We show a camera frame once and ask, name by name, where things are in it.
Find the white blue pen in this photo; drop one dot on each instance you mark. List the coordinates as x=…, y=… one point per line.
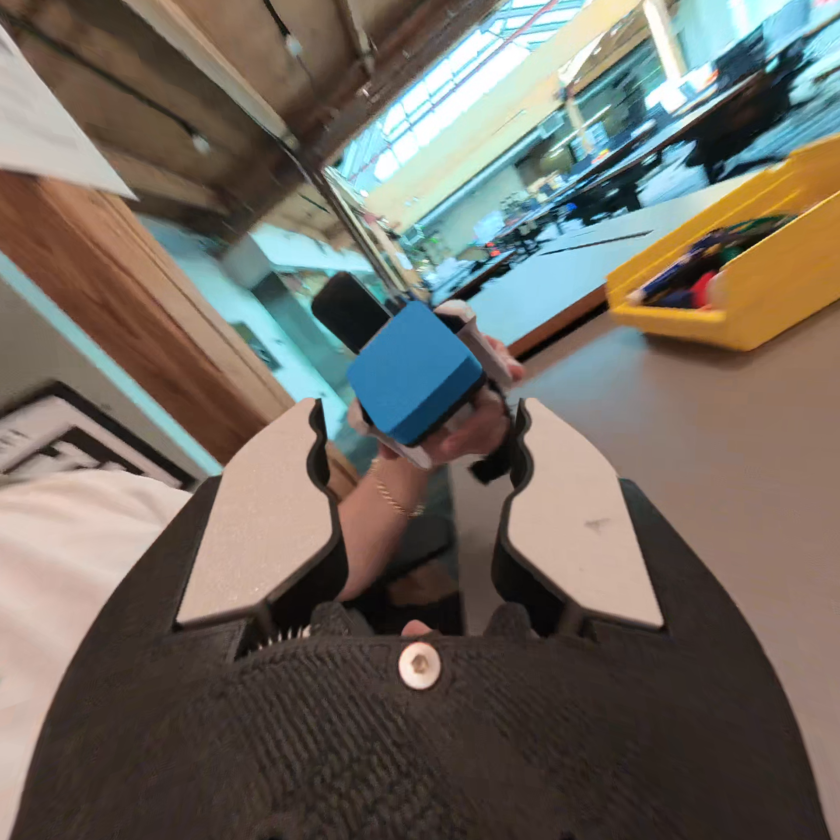
x=663, y=285

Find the white desk wood edge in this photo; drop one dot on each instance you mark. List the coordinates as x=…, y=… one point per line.
x=558, y=275

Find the wooden post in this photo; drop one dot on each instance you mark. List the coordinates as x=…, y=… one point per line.
x=131, y=275

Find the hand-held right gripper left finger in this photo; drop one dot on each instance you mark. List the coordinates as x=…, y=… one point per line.
x=262, y=518

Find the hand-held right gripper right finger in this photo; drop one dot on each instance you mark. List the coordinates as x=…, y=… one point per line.
x=577, y=525

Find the black framed picture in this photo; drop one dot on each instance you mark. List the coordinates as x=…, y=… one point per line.
x=65, y=446

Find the yellow plastic bin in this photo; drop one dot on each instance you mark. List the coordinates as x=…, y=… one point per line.
x=774, y=289

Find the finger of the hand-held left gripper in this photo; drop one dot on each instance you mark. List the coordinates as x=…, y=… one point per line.
x=394, y=443
x=485, y=358

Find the person's left hand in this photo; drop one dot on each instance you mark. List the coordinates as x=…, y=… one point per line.
x=479, y=426

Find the blue foam block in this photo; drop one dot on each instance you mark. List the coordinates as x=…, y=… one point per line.
x=413, y=367

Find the person's white shirt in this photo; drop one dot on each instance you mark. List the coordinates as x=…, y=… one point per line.
x=65, y=590

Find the person's right hand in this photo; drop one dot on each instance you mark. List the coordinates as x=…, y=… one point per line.
x=416, y=628

